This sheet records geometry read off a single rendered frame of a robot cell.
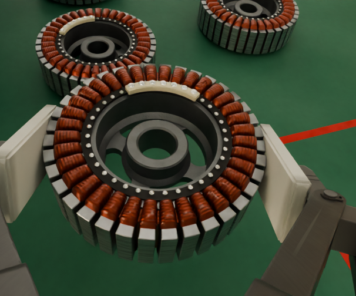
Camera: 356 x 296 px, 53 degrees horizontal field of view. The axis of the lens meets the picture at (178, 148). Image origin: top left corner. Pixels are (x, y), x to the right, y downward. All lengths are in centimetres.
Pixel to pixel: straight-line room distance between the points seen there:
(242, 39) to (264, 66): 4
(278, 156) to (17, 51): 31
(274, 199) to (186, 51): 27
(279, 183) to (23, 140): 11
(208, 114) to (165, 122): 2
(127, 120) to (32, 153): 6
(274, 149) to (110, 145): 9
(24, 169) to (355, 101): 33
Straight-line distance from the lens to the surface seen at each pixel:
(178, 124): 21
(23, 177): 16
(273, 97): 38
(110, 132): 20
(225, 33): 40
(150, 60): 34
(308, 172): 18
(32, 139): 17
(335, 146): 36
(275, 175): 17
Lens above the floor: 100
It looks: 53 degrees down
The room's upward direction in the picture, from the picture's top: 8 degrees clockwise
